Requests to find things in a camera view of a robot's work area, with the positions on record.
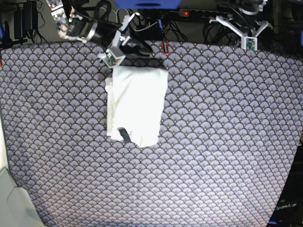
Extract black power strip red light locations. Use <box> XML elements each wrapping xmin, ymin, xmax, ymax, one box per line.
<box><xmin>178</xmin><ymin>9</ymin><xmax>230</xmax><ymax>18</ymax></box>

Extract blue box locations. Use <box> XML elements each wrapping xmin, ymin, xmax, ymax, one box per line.
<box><xmin>114</xmin><ymin>0</ymin><xmax>181</xmax><ymax>9</ymax></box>

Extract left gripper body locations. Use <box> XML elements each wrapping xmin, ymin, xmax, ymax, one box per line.
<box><xmin>233</xmin><ymin>11</ymin><xmax>258</xmax><ymax>35</ymax></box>

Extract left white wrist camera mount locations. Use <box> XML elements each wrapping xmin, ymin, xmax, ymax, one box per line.
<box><xmin>209</xmin><ymin>16</ymin><xmax>273</xmax><ymax>51</ymax></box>

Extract white printed T-shirt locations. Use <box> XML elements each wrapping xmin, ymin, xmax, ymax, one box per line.
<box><xmin>105</xmin><ymin>66</ymin><xmax>169</xmax><ymax>148</ymax></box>

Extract black device with logo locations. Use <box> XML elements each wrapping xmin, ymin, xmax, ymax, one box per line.
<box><xmin>267</xmin><ymin>145</ymin><xmax>303</xmax><ymax>227</ymax></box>

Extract red black table clamp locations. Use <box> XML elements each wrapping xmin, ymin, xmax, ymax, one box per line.
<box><xmin>160</xmin><ymin>42</ymin><xmax>169</xmax><ymax>55</ymax></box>

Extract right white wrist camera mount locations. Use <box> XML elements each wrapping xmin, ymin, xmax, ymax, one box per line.
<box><xmin>98</xmin><ymin>12</ymin><xmax>140</xmax><ymax>68</ymax></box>

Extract grey cables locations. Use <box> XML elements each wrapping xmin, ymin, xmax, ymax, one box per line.
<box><xmin>113</xmin><ymin>9</ymin><xmax>159</xmax><ymax>33</ymax></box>

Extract grey patterned table mat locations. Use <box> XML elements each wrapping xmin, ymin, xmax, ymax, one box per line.
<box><xmin>0</xmin><ymin>42</ymin><xmax>303</xmax><ymax>227</ymax></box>

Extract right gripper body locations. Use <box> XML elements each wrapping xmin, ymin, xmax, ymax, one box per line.
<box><xmin>87</xmin><ymin>21</ymin><xmax>118</xmax><ymax>47</ymax></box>

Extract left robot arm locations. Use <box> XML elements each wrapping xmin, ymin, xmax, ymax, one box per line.
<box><xmin>227</xmin><ymin>0</ymin><xmax>268</xmax><ymax>36</ymax></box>

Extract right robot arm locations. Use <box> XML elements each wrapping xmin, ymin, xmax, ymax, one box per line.
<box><xmin>46</xmin><ymin>0</ymin><xmax>152</xmax><ymax>57</ymax></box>

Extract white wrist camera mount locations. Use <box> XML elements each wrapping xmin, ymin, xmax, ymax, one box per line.
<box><xmin>209</xmin><ymin>16</ymin><xmax>273</xmax><ymax>51</ymax></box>
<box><xmin>98</xmin><ymin>12</ymin><xmax>140</xmax><ymax>68</ymax></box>

